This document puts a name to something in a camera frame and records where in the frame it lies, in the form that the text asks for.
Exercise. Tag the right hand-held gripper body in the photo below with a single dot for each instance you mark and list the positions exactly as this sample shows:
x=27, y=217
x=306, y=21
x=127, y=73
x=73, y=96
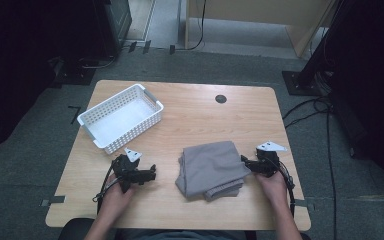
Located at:
x=267, y=161

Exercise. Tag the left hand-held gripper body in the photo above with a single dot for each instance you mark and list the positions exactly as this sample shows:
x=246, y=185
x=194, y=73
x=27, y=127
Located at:
x=126, y=170

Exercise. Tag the grey cloth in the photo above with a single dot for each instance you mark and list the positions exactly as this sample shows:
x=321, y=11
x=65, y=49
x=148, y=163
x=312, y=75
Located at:
x=210, y=166

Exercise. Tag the white perforated plastic basket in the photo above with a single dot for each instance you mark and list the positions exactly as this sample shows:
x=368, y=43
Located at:
x=120, y=121

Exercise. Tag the person's right hand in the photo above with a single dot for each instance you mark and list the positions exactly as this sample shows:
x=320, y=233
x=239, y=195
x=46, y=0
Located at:
x=273, y=188

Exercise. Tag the person's left hand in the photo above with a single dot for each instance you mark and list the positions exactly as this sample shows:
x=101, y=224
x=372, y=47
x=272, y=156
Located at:
x=115, y=198

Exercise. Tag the grey tape strip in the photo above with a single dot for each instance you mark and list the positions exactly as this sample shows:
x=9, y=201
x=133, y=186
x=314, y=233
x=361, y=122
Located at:
x=305, y=204
x=53, y=201

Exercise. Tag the dark round table grommet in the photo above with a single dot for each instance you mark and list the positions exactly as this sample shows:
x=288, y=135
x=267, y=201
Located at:
x=220, y=99

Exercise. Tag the black tape corner mark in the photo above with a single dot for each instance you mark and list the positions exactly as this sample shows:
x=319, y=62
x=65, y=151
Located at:
x=76, y=111

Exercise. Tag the black chair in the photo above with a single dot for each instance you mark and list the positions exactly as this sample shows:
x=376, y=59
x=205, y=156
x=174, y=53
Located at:
x=75, y=230

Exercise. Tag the black flat stand base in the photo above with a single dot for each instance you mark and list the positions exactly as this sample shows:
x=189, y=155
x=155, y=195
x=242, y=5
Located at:
x=76, y=75

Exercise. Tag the black tape piece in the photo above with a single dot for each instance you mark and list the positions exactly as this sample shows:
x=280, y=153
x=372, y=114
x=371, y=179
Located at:
x=146, y=46
x=172, y=49
x=132, y=46

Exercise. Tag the black equipment cabinet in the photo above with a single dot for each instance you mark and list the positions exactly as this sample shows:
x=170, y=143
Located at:
x=113, y=23

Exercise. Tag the beige wooden cabinet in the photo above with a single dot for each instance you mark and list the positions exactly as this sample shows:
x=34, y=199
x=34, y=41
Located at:
x=246, y=10

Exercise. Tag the black stand with base plate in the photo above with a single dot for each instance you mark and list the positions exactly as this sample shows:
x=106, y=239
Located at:
x=308, y=80

